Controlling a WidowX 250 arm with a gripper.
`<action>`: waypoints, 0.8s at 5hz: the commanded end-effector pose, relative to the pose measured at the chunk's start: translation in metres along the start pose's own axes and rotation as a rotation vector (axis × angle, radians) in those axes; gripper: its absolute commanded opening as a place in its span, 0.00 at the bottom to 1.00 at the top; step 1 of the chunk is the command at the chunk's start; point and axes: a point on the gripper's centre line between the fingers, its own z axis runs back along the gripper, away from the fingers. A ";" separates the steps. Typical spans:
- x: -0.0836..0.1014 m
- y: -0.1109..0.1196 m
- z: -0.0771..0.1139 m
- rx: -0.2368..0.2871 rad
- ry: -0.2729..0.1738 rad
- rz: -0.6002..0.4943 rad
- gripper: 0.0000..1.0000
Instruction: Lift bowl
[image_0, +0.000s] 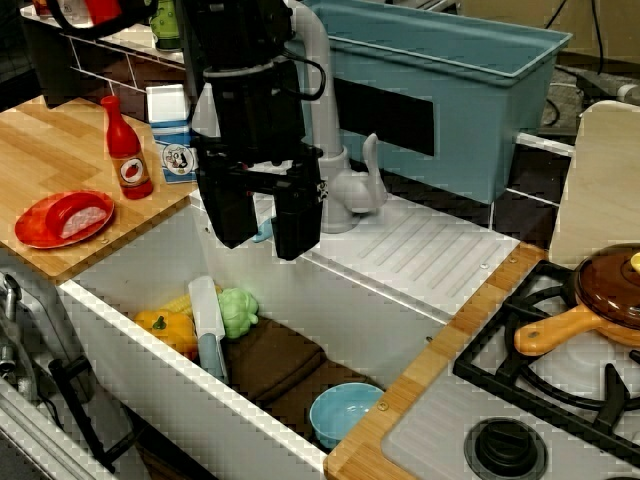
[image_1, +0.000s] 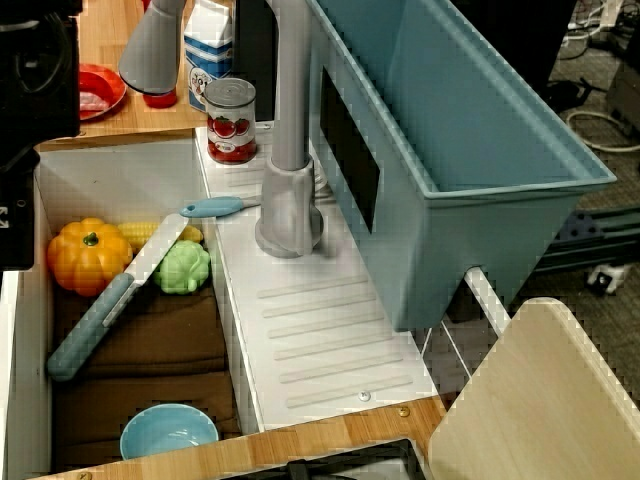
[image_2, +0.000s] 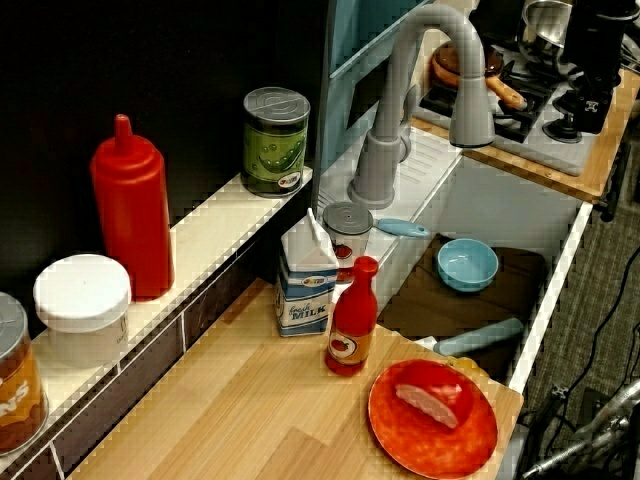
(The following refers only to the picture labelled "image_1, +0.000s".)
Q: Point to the large blue plastic bin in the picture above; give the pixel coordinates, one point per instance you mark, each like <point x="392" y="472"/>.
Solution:
<point x="475" y="150"/>

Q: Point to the orange toy bell pepper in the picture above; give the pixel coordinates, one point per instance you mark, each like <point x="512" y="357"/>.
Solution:
<point x="85" y="260"/>

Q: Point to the black stove burner grate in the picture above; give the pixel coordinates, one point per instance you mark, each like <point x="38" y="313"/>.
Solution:
<point x="350" y="462"/>

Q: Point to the tomato can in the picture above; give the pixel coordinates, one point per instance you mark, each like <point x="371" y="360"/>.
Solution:
<point x="231" y="125"/>

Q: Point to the white toy sink unit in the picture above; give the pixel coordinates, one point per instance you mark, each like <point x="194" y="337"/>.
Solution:
<point x="320" y="310"/>

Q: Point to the pink toy food piece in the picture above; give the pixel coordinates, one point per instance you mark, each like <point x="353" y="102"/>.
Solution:
<point x="92" y="101"/>

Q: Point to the white black caster wheel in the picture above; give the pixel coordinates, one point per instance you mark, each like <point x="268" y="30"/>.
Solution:
<point x="607" y="277"/>

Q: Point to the grey toy faucet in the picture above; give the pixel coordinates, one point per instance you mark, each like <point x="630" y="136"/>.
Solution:
<point x="287" y="150"/>

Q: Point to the light wooden board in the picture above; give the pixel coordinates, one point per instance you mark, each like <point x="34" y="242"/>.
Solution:
<point x="540" y="400"/>

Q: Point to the brass screw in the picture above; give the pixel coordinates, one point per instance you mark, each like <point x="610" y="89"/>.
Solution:
<point x="403" y="412"/>

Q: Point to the brown folded cloth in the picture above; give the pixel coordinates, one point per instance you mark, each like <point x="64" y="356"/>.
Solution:
<point x="150" y="350"/>

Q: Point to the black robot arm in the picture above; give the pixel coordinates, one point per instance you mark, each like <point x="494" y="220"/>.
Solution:
<point x="35" y="75"/>

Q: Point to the dark grey equipment box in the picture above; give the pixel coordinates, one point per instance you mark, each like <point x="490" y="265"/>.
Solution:
<point x="625" y="95"/>

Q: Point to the red plate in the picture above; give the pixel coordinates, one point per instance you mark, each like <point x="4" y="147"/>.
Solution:
<point x="102" y="90"/>

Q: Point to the green toy lettuce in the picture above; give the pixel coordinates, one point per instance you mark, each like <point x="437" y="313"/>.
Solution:
<point x="185" y="267"/>

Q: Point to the yellow toy corn cob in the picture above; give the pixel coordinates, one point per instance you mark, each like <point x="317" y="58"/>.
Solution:
<point x="140" y="232"/>

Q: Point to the silver screw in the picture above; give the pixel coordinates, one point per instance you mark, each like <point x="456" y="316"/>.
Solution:
<point x="364" y="396"/>

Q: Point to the black aluminium frame rail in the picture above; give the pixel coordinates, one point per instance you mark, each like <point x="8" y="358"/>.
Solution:
<point x="590" y="240"/>

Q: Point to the blue white milk carton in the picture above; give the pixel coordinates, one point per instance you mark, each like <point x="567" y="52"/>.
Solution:
<point x="210" y="50"/>

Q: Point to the red plastic cup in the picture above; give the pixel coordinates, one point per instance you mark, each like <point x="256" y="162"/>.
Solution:
<point x="161" y="99"/>

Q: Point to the light blue bowl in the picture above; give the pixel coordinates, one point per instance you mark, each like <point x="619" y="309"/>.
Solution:
<point x="167" y="432"/>

